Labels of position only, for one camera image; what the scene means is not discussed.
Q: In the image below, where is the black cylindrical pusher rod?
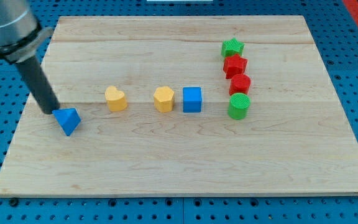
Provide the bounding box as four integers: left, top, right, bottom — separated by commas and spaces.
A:
15, 55, 60, 114

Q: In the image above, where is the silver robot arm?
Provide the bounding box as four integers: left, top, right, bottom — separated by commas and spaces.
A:
0, 0, 60, 114

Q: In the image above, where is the yellow heart block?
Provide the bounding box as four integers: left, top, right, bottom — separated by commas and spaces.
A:
104, 86, 127, 112

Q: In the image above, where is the blue cube block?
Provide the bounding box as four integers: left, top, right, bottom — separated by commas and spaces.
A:
183, 86, 202, 113

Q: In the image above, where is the blue triangle block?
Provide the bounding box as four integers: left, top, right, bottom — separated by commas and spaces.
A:
52, 108, 81, 136

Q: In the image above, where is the yellow hexagon block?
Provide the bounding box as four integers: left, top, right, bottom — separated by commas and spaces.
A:
154, 86, 175, 113

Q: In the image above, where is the light wooden board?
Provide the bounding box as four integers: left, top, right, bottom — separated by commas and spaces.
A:
0, 16, 358, 198

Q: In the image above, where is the green star block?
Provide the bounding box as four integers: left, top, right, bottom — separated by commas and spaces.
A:
221, 37, 245, 57

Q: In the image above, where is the red star block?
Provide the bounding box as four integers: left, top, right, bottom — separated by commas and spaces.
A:
223, 54, 248, 79

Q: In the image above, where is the red cylinder block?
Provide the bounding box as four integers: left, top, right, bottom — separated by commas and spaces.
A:
229, 74, 251, 95

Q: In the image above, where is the green cylinder block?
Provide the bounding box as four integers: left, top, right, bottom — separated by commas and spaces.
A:
227, 93, 250, 120

